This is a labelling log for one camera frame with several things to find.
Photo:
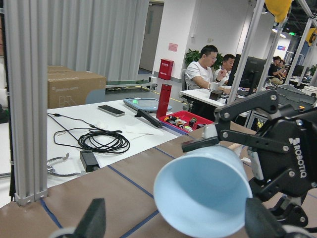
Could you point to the light blue plastic cup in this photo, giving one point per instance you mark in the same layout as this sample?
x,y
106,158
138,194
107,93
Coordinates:
x,y
203,193

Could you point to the black power adapter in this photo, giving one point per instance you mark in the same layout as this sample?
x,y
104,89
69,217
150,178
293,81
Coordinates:
x,y
89,160

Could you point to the red parts tray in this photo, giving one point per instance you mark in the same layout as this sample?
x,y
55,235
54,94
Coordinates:
x,y
184,122

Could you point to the black smartphone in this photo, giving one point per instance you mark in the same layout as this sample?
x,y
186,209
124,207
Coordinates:
x,y
111,110

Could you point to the aluminium frame post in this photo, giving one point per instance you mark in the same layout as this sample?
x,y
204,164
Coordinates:
x,y
26,26

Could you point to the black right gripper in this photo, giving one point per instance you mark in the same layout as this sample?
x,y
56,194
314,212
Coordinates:
x,y
283,153

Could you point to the man in white shirt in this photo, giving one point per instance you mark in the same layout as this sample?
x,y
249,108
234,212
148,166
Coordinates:
x,y
199,75

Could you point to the red water bottle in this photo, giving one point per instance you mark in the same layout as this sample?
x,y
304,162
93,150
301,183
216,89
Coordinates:
x,y
163,100

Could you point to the cardboard box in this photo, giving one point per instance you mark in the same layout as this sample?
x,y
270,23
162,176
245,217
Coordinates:
x,y
67,87

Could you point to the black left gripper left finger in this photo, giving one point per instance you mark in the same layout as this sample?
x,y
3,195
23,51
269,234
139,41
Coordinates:
x,y
93,223

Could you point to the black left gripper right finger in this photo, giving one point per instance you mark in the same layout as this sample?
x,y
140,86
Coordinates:
x,y
260,223

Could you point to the teach pendant tablet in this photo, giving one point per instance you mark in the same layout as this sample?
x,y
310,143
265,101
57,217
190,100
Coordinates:
x,y
146,104

